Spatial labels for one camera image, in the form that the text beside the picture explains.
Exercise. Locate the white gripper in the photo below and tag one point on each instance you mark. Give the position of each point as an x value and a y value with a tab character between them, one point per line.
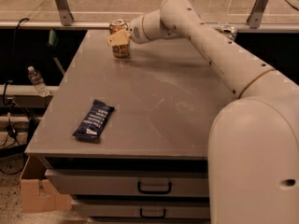
135	31

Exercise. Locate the orange soda can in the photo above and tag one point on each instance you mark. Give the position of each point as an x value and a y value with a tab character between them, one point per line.
121	51

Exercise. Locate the blue rxbar wrapper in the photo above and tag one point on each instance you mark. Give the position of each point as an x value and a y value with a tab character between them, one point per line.
94	122

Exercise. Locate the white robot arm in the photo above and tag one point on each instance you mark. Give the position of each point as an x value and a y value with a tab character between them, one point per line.
253	146

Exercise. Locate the white green soda can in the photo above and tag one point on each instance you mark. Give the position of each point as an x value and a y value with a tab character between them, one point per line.
228	31

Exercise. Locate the clear plastic water bottle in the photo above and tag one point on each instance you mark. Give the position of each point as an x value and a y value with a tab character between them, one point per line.
38	82

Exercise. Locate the grey drawer cabinet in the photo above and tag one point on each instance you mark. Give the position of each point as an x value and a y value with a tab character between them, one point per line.
165	97

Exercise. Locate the upper grey drawer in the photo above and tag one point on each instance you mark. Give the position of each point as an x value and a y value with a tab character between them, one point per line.
128	183

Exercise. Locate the grey drawer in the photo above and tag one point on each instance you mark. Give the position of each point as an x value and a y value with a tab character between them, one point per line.
141	209
128	183

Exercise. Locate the lower grey drawer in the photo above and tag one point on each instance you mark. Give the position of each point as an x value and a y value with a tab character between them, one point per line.
141	209

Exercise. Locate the brown cardboard box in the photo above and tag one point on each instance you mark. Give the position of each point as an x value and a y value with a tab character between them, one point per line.
38	195

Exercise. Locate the left metal bracket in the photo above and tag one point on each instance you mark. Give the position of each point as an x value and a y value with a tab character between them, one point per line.
65	14

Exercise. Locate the metal bracket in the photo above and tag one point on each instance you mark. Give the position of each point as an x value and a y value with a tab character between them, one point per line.
65	14
256	15

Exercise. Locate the green handled tool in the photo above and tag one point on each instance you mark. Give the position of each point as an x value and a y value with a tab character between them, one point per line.
52	44

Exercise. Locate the right metal bracket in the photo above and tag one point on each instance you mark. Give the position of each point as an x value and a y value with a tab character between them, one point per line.
256	15

